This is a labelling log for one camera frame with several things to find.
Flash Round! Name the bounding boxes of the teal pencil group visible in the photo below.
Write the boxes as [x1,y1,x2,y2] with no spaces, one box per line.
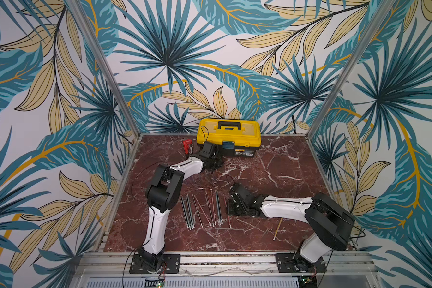
[216,192,223,226]

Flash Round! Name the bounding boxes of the yellow black toolbox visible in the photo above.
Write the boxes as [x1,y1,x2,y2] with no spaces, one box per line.
[196,118,261,157]

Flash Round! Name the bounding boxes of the red capped pencil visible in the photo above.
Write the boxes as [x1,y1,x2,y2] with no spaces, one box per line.
[196,197,212,227]

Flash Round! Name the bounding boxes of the yellow pencil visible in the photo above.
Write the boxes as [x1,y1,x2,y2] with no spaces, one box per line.
[272,218,283,241]

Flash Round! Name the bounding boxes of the green pencil with eraser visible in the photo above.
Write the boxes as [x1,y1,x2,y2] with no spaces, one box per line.
[188,200,196,229]

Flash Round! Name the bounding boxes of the dark blue printed pencil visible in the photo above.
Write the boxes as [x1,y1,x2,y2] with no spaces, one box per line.
[186,194,195,230]

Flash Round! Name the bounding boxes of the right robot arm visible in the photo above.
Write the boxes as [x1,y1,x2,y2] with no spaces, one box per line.
[227,183,355,266]

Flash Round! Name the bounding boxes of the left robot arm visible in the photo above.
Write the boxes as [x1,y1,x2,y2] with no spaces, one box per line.
[140,156,223,266]

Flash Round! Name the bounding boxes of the red object behind toolbox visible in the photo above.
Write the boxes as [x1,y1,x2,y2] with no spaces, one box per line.
[183,139,193,154]

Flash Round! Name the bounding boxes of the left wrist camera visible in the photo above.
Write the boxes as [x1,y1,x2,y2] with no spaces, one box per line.
[199,141,218,158]

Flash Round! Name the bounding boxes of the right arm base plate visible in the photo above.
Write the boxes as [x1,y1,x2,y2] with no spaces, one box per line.
[275,253,326,274]

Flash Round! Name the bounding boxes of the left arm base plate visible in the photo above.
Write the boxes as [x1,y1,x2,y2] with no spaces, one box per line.
[129,254,181,274]

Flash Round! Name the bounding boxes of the aluminium front rail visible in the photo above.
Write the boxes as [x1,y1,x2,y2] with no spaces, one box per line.
[74,251,378,278]

